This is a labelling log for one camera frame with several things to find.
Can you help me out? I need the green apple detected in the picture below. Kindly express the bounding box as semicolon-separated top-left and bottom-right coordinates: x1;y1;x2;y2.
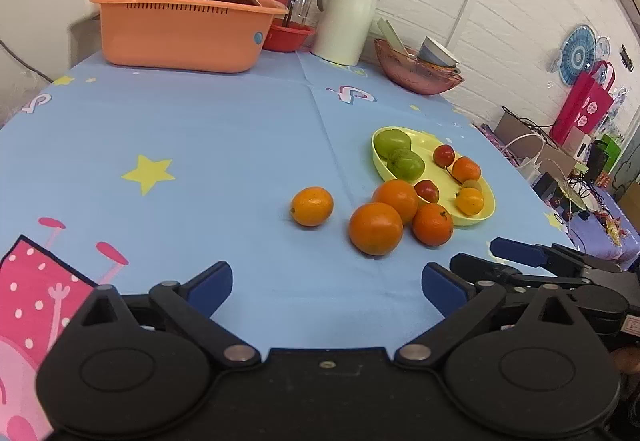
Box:
387;149;426;182
375;129;412;159

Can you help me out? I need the white thermos jug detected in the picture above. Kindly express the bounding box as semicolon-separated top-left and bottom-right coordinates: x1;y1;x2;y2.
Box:
311;0;379;66

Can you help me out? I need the large orange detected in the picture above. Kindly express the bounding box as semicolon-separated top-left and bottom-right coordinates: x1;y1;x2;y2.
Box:
349;202;404;256

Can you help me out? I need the white green bowl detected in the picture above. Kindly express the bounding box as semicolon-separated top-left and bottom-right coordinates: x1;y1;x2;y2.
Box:
376;17;411;56

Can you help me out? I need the white cable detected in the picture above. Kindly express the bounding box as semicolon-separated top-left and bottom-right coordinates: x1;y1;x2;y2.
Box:
502;133;546;162

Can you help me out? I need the mottled red-brown plum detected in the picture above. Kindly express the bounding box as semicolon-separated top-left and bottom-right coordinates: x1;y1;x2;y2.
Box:
414;179;440;204

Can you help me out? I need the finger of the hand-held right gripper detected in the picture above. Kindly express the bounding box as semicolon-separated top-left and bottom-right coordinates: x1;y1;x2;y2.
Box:
490;237;621;278
450;252;586;296

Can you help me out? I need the yellow-orange citrus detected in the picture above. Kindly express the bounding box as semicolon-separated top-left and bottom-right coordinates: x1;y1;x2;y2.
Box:
455;187;485;216

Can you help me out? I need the purple patterned cloth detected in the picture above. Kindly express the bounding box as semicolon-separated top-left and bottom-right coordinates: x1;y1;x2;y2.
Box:
565;181;640;267

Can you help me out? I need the red plastic basket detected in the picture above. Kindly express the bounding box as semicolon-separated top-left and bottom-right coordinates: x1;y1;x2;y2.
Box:
262;23;317;53

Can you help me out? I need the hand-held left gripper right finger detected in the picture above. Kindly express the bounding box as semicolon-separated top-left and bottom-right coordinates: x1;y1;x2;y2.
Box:
395;262;576;368

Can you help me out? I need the red gift bag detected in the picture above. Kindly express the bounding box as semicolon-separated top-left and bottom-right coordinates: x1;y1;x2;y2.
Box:
550;61;615;146

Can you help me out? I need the pink glass bowl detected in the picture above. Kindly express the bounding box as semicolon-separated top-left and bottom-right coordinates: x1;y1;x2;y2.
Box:
374;38;465;96

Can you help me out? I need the black adapter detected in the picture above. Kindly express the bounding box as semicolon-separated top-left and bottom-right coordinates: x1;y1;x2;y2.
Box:
532;173;563;202

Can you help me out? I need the orange plastic basket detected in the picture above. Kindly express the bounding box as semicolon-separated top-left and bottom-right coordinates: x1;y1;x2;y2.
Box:
90;0;289;74

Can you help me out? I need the yellow plastic plate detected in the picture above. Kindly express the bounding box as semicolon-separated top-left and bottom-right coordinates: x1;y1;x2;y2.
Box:
371;126;496;227

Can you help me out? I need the cardboard box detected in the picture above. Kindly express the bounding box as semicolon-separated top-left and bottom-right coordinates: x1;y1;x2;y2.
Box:
494;113;561;166

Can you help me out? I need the small orange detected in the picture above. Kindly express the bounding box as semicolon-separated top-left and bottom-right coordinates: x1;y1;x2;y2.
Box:
451;157;482;182

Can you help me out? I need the blue printed tablecloth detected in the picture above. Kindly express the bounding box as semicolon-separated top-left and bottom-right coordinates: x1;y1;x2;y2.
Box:
0;48;576;441

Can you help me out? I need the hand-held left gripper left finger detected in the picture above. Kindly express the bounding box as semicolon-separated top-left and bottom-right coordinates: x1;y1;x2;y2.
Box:
80;262;261;368

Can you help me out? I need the orange with dark stem mark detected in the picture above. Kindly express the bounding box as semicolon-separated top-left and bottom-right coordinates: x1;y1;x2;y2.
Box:
411;203;454;247

